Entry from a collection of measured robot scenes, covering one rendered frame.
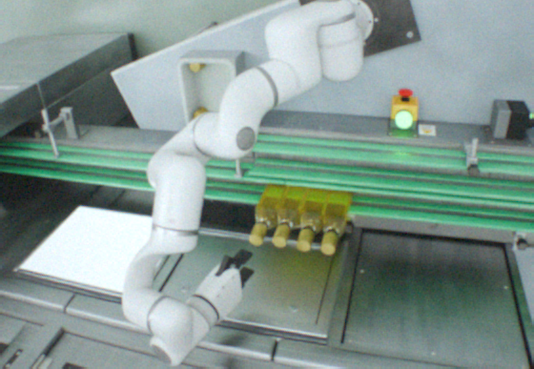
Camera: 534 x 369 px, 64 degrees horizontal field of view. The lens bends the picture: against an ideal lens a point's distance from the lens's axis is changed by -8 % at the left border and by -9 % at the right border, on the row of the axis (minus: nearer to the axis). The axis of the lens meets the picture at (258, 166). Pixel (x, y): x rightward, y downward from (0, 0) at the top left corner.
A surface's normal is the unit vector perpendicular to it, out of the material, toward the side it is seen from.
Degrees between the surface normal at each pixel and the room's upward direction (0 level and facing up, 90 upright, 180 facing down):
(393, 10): 2
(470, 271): 90
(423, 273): 89
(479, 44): 0
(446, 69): 0
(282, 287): 90
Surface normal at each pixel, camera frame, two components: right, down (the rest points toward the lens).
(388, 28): -0.25, 0.54
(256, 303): -0.07, -0.86
